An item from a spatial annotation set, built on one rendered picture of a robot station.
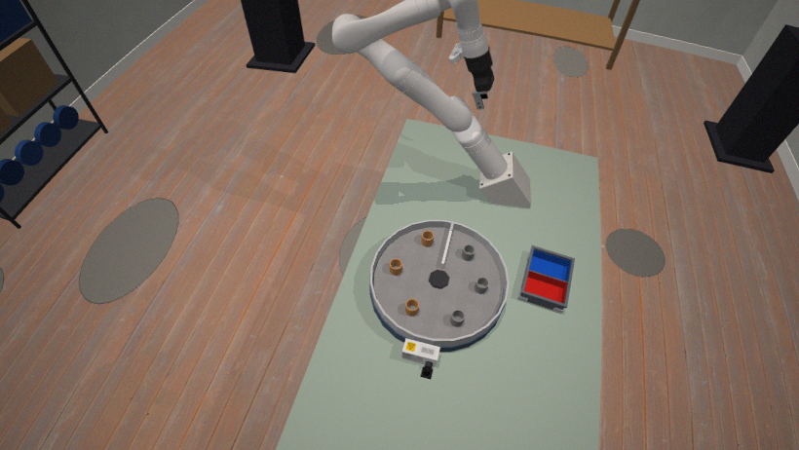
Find bronze bushing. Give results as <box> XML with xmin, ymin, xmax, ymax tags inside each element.
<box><xmin>390</xmin><ymin>258</ymin><xmax>402</xmax><ymax>276</ymax></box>
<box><xmin>421</xmin><ymin>231</ymin><xmax>434</xmax><ymax>246</ymax></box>
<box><xmin>405</xmin><ymin>299</ymin><xmax>419</xmax><ymax>317</ymax></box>

